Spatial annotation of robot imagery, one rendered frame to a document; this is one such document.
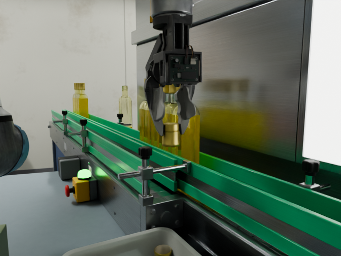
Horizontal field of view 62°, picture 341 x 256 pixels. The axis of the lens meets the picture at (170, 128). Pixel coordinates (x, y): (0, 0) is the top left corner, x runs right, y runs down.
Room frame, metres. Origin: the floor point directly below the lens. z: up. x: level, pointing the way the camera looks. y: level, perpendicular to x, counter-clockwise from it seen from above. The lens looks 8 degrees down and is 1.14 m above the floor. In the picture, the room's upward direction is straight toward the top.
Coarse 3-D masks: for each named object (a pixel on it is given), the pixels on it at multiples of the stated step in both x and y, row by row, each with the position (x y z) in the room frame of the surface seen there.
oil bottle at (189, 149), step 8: (176, 112) 0.72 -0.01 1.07; (176, 120) 0.72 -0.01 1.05; (192, 120) 0.71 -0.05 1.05; (192, 128) 0.71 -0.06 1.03; (184, 136) 0.69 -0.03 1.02; (192, 136) 0.71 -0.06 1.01; (184, 144) 0.70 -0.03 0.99; (192, 144) 0.71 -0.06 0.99; (176, 152) 0.72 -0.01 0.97; (184, 152) 0.70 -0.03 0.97; (192, 152) 0.71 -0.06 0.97; (192, 160) 0.71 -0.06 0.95
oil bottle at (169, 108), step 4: (168, 104) 0.77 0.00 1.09; (172, 104) 0.76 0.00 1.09; (176, 104) 0.76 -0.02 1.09; (168, 108) 0.76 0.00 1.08; (172, 108) 0.75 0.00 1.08; (168, 112) 0.76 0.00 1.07; (172, 112) 0.75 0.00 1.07; (164, 116) 0.78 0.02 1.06; (168, 116) 0.76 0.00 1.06; (164, 120) 0.78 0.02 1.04; (168, 120) 0.76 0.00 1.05; (164, 148) 0.78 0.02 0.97; (168, 148) 0.76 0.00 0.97
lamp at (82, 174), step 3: (81, 171) 0.94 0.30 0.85; (84, 171) 0.94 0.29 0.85; (87, 171) 0.94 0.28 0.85; (78, 174) 0.93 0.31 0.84; (81, 174) 0.93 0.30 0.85; (84, 174) 0.93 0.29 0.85; (87, 174) 0.93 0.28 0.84; (90, 174) 0.95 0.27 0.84; (78, 177) 0.93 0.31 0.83; (81, 177) 0.93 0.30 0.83; (84, 177) 0.93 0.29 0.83; (87, 177) 0.93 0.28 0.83; (90, 177) 0.94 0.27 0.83
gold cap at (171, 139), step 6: (168, 126) 0.54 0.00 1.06; (174, 126) 0.54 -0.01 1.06; (168, 132) 0.54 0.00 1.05; (174, 132) 0.54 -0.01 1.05; (162, 138) 0.55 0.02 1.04; (168, 138) 0.54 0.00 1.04; (174, 138) 0.54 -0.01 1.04; (162, 144) 0.55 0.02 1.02; (168, 144) 0.54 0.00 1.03; (174, 144) 0.54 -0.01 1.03
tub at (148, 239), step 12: (156, 228) 0.57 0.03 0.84; (168, 228) 0.57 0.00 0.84; (108, 240) 0.52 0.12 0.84; (120, 240) 0.52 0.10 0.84; (132, 240) 0.53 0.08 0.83; (144, 240) 0.54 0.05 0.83; (156, 240) 0.56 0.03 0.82; (168, 240) 0.55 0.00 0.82; (180, 240) 0.52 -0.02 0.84; (72, 252) 0.48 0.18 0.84; (84, 252) 0.49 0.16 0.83; (96, 252) 0.50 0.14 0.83; (108, 252) 0.51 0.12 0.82; (120, 252) 0.52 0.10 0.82; (132, 252) 0.53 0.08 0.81; (144, 252) 0.54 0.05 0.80; (180, 252) 0.51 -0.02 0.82; (192, 252) 0.48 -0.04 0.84
